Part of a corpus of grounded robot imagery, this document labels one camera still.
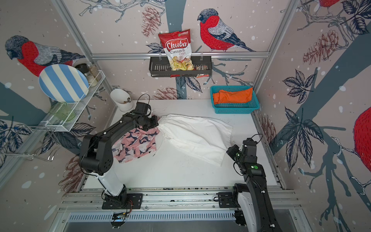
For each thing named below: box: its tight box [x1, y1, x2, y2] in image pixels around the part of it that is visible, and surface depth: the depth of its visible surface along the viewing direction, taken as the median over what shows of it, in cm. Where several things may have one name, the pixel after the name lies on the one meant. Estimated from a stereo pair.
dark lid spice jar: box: [74, 63, 99, 87], surface depth 83 cm
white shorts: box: [157, 114, 233, 167], surface depth 95 cm
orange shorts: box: [213, 87, 253, 105], surface depth 116 cm
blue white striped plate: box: [38, 63, 90, 104], surface depth 74 cm
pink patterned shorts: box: [111, 127, 160, 163], surface depth 96 cm
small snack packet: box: [193, 64, 209, 71], surface depth 92 cm
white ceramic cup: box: [110, 88, 133, 112], surface depth 112 cm
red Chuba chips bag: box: [157, 29, 194, 72], surface depth 83 cm
